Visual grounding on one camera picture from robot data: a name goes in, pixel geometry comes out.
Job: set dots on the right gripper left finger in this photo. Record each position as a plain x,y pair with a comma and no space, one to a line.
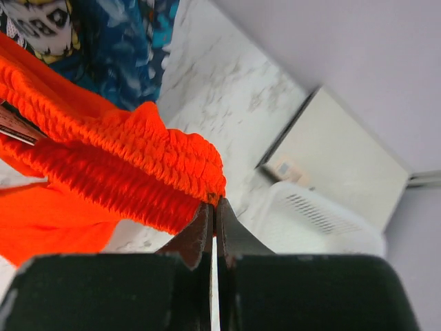
191,248

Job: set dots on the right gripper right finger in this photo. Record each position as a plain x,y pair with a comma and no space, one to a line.
233,241

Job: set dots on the orange mesh shorts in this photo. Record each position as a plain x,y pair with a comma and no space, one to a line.
95,165

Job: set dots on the blue leaf print shorts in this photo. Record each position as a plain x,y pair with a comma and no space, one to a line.
125,47

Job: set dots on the comic print shorts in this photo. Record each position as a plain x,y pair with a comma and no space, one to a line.
45,28

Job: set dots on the white plastic basket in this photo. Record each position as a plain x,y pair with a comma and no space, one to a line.
294,220

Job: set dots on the grey flat box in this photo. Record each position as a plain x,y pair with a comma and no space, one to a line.
327,148

